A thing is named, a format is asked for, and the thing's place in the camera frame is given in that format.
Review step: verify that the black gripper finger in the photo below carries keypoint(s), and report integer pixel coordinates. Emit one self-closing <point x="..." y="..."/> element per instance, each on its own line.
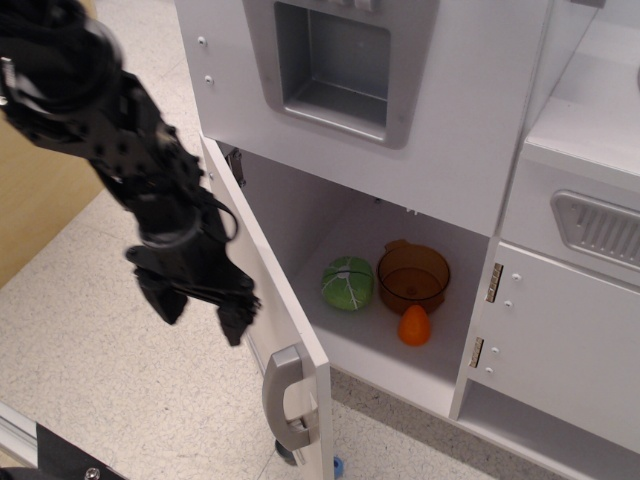
<point x="235" y="318"/>
<point x="166" y="302"/>

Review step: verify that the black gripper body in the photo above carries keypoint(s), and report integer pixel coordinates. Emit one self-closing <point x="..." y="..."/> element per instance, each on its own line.
<point x="191" y="257"/>

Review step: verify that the white low fridge door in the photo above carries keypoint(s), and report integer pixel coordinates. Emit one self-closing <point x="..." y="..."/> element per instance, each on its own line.
<point x="281" y="320"/>

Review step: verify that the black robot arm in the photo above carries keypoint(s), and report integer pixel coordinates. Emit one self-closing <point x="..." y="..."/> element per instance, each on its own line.
<point x="138" y="156"/>

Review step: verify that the white toy kitchen fridge cabinet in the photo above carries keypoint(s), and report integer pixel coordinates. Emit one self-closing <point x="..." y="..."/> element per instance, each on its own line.
<point x="318" y="193"/>

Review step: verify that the upper metal door hinge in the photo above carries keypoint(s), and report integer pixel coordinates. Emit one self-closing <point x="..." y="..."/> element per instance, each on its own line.
<point x="234" y="162"/>

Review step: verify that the green toy cabbage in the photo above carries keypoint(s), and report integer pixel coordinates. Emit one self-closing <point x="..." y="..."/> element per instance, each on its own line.
<point x="347" y="283"/>

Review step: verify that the grey blue toy scoop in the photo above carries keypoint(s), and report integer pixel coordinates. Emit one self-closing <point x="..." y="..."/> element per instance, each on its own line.
<point x="293" y="459"/>

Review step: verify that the wooden panel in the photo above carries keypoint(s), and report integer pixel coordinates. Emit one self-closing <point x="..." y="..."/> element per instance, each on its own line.
<point x="30" y="210"/>

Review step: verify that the orange transparent toy pot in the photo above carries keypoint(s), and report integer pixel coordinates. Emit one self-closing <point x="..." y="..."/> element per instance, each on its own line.
<point x="412" y="274"/>

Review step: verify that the orange toy carrot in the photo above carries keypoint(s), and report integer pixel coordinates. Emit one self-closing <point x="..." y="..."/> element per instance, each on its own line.
<point x="414" y="328"/>

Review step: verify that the lower oven door hinge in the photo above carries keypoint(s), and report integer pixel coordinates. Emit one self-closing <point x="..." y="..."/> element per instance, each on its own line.
<point x="476" y="352"/>

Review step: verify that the oven door hinge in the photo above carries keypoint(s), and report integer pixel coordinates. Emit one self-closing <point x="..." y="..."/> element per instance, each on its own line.
<point x="476" y="352"/>
<point x="494" y="283"/>

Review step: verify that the grey ice dispenser recess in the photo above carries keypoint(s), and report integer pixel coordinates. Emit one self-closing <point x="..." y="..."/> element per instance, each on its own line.
<point x="353" y="66"/>

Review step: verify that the upper oven door hinge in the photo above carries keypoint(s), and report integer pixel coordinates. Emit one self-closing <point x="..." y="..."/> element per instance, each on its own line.
<point x="494" y="283"/>

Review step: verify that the white oven cabinet door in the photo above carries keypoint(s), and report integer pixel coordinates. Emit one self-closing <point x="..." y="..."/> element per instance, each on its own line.
<point x="563" y="342"/>

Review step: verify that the grey vent panel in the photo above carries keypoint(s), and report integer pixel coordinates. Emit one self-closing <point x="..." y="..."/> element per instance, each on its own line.
<point x="598" y="228"/>

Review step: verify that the grey fridge door handle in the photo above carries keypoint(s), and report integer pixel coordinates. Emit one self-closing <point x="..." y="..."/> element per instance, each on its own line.
<point x="291" y="410"/>

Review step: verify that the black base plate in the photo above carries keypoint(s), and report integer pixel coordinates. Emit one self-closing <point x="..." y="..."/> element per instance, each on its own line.
<point x="59" y="459"/>

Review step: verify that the aluminium rail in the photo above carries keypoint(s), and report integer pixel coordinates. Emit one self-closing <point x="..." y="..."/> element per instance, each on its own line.
<point x="18" y="437"/>

